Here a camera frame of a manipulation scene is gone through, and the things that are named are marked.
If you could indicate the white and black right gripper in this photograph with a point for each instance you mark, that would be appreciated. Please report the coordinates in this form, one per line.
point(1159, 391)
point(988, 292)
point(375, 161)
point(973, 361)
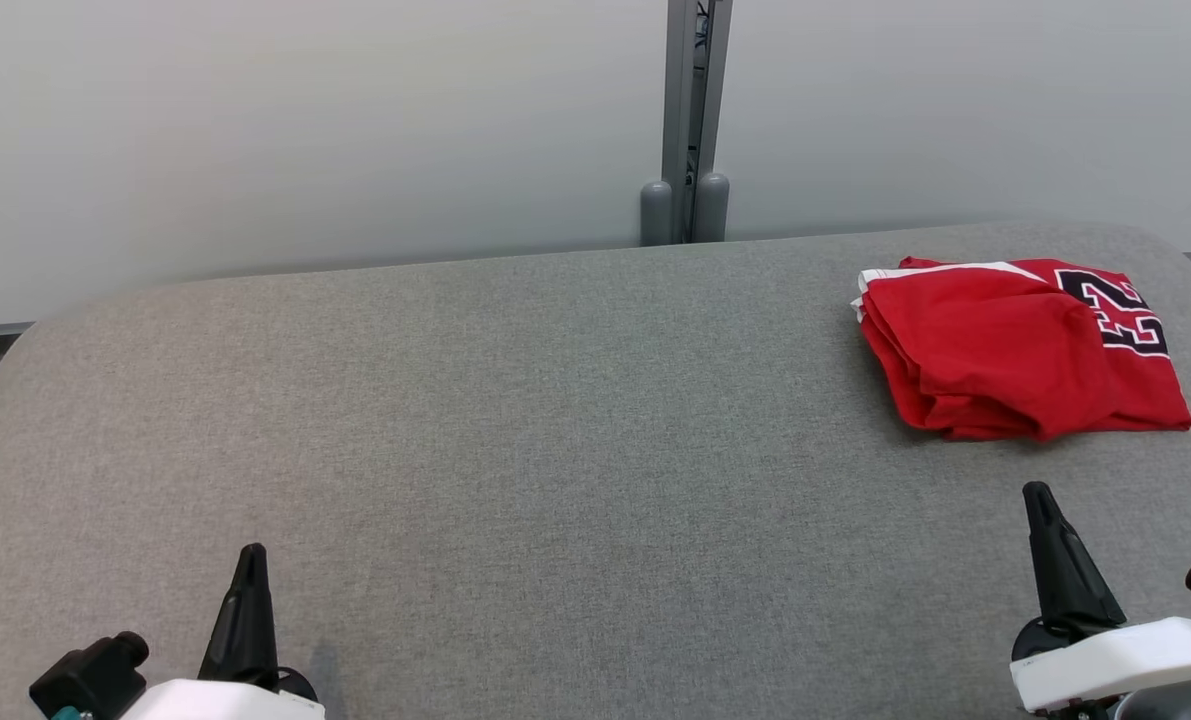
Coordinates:
point(1115, 660)

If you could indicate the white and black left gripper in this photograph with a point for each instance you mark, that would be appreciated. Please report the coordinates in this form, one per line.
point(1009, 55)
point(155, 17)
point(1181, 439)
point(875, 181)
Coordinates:
point(225, 703)

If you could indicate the red jersey with white sleeves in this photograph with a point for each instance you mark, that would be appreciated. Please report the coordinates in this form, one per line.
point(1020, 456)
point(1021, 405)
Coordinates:
point(975, 350)

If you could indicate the teal left camera plug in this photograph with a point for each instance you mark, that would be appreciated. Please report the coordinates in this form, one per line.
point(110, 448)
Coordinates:
point(70, 714)

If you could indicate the grey metal partition post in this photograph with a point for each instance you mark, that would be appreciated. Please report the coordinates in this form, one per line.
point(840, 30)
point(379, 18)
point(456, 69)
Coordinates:
point(677, 100)

